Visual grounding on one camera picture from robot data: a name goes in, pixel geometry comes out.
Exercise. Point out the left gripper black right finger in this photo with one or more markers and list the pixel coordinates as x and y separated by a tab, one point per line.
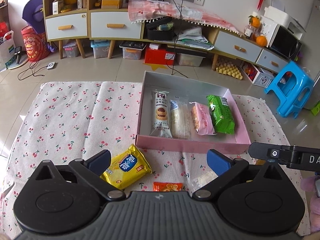
226	169

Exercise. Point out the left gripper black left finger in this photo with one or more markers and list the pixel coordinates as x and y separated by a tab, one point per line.
89	172

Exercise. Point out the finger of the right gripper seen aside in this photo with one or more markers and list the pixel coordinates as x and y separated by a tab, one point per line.
294	157

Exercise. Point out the yellow blue snack packet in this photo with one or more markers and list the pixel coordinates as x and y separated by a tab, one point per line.
126	168

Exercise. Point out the green snack packet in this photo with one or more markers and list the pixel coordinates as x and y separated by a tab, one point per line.
221	114

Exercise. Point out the pink snack packet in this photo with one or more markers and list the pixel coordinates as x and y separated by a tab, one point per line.
202	120

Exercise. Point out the orange white biscuit packet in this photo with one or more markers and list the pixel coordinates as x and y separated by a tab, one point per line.
167	187

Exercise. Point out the clear blue striped packet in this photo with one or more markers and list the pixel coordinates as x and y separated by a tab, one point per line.
202	180

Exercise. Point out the blue plastic stool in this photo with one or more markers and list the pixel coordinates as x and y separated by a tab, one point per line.
293	87

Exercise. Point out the clear white wafer packet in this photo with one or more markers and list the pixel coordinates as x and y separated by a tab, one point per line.
179	120

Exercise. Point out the grey white biscuit roll packet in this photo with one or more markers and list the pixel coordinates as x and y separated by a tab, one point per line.
160	115

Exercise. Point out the white patterned box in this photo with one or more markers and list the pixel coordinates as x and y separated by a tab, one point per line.
258	76

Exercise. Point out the yellow egg tray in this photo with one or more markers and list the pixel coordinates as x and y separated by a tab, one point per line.
225	67

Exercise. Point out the clear plastic storage bin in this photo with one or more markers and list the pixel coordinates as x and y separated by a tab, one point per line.
189	60

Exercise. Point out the black microwave oven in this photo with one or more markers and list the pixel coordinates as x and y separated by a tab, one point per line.
280	39

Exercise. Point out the orange fruit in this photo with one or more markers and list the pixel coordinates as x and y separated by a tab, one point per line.
261	41

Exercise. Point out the red storage box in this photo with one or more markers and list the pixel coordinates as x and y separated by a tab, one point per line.
156	53

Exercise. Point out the red round snack bag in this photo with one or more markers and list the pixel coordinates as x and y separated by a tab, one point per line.
36	45

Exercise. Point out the black basket on shelf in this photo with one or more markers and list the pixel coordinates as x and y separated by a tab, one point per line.
161	29

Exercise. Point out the wooden cabinet with drawers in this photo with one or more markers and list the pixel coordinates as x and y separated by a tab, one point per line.
79	19

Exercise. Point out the pink cherry cloth on cabinet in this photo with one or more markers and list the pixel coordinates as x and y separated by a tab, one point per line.
147	10

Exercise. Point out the purple hat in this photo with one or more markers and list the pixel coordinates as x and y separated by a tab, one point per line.
33	15

